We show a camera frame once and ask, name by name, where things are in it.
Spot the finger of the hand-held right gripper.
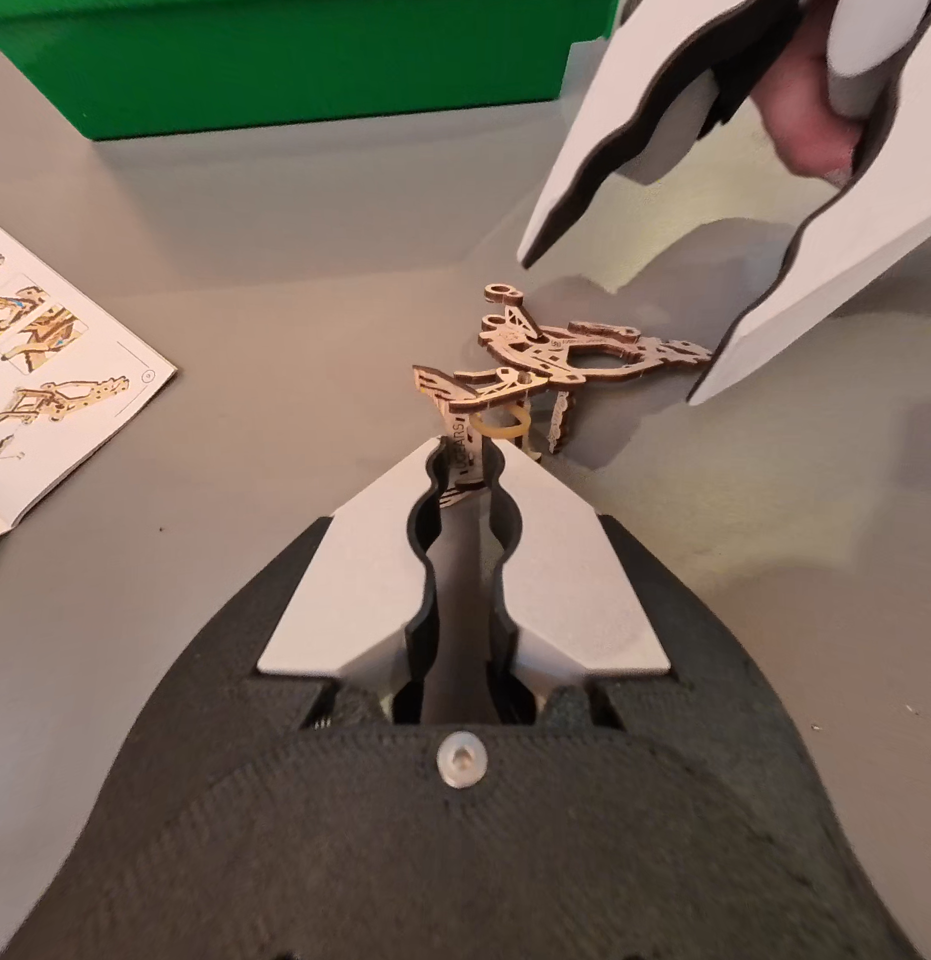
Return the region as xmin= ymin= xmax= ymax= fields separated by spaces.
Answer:
xmin=516 ymin=0 xmax=806 ymax=270
xmin=686 ymin=0 xmax=931 ymax=408

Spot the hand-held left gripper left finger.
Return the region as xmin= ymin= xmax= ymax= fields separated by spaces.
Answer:
xmin=257 ymin=438 xmax=446 ymax=706

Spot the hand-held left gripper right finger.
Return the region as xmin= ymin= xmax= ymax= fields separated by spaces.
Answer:
xmin=484 ymin=437 xmax=671 ymax=706

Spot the wooden model arm piece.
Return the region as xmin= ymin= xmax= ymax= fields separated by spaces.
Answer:
xmin=476 ymin=282 xmax=716 ymax=393

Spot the person's right hand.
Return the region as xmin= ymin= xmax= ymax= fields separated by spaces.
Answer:
xmin=756 ymin=0 xmax=864 ymax=185

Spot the tan rubber band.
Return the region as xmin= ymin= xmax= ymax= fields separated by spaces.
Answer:
xmin=469 ymin=407 xmax=536 ymax=442

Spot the assembly instruction booklet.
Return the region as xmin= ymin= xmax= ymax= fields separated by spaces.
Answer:
xmin=0 ymin=217 xmax=179 ymax=546

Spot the green box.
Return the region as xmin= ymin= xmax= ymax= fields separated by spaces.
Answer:
xmin=0 ymin=0 xmax=621 ymax=142

